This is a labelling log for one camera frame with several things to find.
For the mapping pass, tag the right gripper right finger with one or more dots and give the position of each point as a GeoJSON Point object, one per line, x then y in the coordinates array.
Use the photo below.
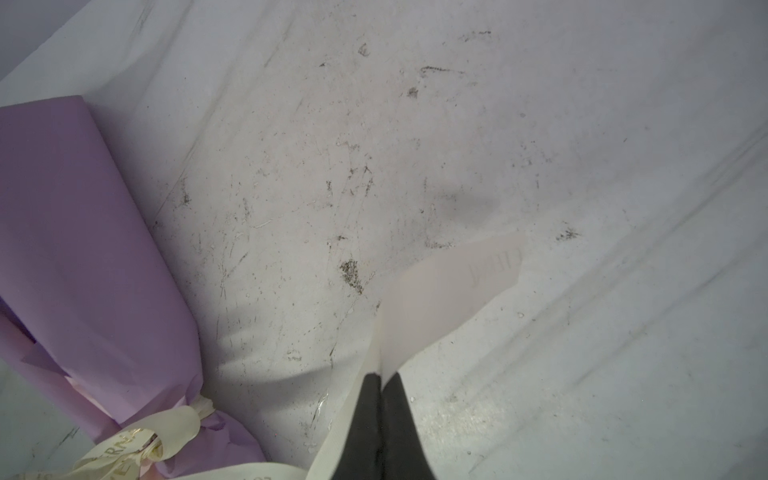
{"type": "Point", "coordinates": [403, 454]}

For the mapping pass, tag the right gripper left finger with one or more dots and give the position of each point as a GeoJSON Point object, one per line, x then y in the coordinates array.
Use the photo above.
{"type": "Point", "coordinates": [361, 456]}

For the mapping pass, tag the cream ribbon roll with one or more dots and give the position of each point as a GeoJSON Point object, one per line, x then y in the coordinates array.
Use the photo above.
{"type": "Point", "coordinates": [427, 302]}

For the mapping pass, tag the pink purple wrapping paper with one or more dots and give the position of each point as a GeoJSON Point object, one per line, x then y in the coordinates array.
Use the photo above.
{"type": "Point", "coordinates": [90, 312]}

